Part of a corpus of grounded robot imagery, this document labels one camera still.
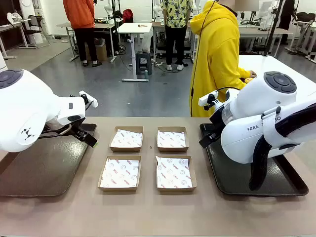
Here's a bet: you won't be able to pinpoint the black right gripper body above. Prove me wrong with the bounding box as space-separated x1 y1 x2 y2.
209 105 229 135

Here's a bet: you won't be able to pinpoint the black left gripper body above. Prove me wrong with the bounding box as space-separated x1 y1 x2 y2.
70 122 87 139

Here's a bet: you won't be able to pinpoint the white printed paper liner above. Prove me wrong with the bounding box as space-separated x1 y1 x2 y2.
156 156 193 189
158 128 186 148
100 158 140 188
111 128 143 148

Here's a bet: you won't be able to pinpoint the brown paper food box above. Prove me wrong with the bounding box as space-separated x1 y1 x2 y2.
156 126 190 153
97 155 142 192
155 155 198 193
109 126 144 153

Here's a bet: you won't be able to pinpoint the yellow-sleeved right forearm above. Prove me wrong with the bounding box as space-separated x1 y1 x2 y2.
236 66 251 86

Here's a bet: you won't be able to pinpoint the dark plastic serving tray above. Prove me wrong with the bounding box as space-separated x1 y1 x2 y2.
199 122 310 198
0 122 97 198

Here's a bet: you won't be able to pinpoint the person in yellow hoodie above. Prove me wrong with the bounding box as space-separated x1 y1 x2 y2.
189 0 257 118

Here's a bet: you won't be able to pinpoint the large white table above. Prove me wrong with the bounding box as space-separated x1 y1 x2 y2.
237 54 316 86

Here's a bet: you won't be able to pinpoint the cardboard box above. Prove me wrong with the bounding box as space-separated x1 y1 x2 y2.
84 42 108 62

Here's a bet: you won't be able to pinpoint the grey plastic stool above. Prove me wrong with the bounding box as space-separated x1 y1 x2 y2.
135 52 153 76

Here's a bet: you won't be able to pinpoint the grey desk with equipment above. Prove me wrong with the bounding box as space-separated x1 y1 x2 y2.
238 23 295 54

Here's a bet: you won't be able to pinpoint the white plastic bag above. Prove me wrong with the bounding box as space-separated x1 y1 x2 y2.
141 31 153 54

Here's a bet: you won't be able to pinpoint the black stand pole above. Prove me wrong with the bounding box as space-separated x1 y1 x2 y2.
262 0 285 57

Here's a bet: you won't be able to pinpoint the long grey workbench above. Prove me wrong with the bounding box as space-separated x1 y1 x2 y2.
56 21 119 63

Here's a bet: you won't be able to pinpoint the black office chair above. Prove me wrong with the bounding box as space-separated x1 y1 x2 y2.
24 14 51 49

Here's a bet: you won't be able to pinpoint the person in floral shirt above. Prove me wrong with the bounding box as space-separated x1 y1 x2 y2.
159 0 195 71

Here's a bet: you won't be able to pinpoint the person in orange hoodie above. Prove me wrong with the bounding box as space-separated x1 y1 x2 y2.
62 0 103 68

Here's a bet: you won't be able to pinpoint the small white standing desk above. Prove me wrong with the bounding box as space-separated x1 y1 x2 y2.
117 22 153 82

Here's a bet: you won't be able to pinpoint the white side table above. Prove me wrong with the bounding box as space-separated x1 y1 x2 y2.
0 18 32 60

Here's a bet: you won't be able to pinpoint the person in black clothes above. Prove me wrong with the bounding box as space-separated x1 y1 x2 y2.
278 0 296 45

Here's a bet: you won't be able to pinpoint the dark arm cable loop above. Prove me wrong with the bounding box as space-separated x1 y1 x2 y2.
39 122 73 138

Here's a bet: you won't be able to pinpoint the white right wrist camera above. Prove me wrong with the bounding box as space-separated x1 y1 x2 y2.
198 89 220 107

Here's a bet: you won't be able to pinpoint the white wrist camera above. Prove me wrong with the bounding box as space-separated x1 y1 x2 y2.
198 89 220 107
79 90 99 109

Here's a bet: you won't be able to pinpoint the black camera cable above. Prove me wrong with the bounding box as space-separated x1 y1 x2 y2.
213 86 244 96

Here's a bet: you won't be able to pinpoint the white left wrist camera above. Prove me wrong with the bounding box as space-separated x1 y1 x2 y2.
79 90 99 109

